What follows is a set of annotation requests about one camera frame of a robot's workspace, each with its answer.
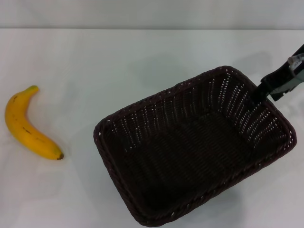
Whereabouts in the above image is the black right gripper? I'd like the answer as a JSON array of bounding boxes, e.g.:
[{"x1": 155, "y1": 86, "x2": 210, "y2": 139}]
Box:
[{"x1": 249, "y1": 43, "x2": 304, "y2": 105}]

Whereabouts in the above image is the black woven plastic basket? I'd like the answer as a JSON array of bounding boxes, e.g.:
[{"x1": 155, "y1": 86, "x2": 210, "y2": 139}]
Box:
[{"x1": 93, "y1": 66, "x2": 297, "y2": 226}]

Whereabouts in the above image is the yellow banana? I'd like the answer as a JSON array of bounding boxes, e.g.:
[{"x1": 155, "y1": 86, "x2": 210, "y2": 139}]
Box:
[{"x1": 4, "y1": 85, "x2": 65, "y2": 161}]

